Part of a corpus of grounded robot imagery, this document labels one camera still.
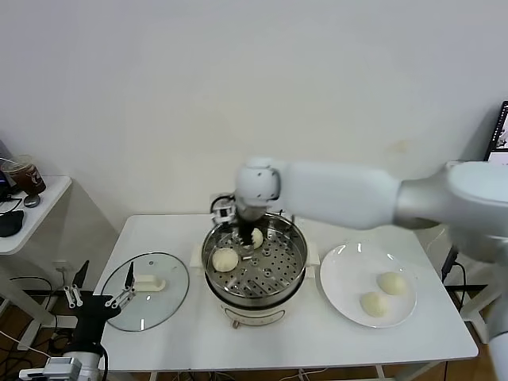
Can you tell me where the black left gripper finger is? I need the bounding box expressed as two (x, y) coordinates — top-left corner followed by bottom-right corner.
(63, 260), (90, 310)
(104, 260), (138, 310)

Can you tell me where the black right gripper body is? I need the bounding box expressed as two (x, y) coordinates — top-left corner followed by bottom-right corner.
(237, 204), (265, 243)

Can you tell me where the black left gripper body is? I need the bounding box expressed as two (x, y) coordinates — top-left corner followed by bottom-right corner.
(74, 295), (122, 346)

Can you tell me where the glass lid with white handle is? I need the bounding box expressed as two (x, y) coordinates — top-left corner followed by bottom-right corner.
(99, 252), (191, 333)

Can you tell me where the perforated steel steamer basket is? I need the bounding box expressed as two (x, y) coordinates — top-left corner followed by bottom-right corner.
(201, 211), (308, 299)

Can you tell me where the white electric cooker base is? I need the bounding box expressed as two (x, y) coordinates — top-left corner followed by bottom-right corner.
(189, 241), (321, 329)

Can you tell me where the white side table with cup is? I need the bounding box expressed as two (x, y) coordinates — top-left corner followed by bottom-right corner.
(0, 175), (74, 352)

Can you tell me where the black computer mouse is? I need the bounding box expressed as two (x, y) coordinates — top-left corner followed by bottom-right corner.
(0, 210), (25, 238)

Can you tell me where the white round plate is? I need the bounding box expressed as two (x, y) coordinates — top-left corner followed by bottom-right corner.
(319, 242), (418, 329)

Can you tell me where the iced coffee plastic cup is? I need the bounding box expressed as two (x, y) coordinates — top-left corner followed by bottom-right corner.
(0, 154), (47, 196)

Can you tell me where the dark screen device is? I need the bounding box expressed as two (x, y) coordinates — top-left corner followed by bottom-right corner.
(0, 138), (15, 199)

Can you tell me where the white side table with laptop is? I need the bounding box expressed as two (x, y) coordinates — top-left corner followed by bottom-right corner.
(443, 237), (497, 345)

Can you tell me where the open dark laptop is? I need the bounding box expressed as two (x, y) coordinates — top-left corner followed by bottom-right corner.
(486, 101), (508, 162)

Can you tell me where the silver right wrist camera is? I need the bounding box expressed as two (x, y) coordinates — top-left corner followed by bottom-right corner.
(210, 202), (238, 227)

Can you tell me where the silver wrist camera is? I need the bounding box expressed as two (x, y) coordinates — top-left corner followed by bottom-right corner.
(18, 356), (83, 381)
(210, 202), (238, 227)

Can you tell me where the black cable loop by outlet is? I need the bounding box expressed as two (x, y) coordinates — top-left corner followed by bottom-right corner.
(8, 273), (67, 298)

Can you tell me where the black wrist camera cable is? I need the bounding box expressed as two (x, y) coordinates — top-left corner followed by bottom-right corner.
(209, 193), (235, 214)

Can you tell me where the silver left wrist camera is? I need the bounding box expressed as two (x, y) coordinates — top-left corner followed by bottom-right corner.
(18, 356), (83, 381)

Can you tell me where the black floor cable tangle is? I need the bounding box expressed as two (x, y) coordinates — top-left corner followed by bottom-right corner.
(0, 329), (76, 376)

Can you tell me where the black thin desk cable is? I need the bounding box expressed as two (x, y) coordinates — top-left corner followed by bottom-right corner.
(0, 197), (23, 215)

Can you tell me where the black cable with adapter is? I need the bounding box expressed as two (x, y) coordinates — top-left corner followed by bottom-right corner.
(440, 245), (466, 317)

